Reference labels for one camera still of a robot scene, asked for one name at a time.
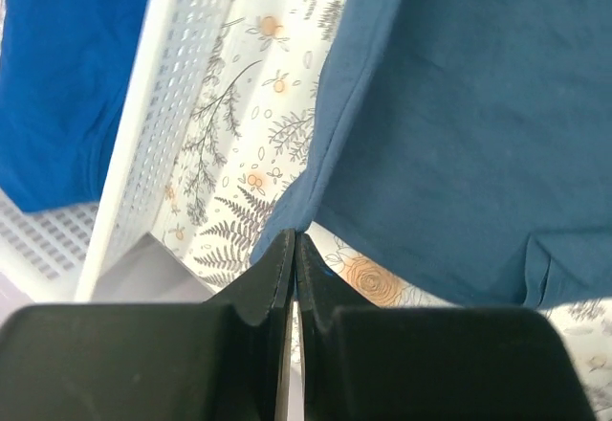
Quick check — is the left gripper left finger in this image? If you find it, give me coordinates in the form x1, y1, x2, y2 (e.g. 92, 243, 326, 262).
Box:
1, 230, 296, 420

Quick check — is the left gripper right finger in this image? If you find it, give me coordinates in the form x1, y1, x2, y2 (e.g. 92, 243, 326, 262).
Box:
295, 234, 594, 420

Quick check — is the teal blue t shirt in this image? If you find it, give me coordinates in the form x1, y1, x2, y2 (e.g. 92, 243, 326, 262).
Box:
251, 0, 611, 308

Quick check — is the white plastic basket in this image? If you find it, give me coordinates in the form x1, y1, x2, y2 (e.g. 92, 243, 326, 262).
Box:
1, 0, 232, 302

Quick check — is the bright blue t shirt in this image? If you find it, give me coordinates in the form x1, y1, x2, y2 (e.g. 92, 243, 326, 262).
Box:
1, 0, 147, 212

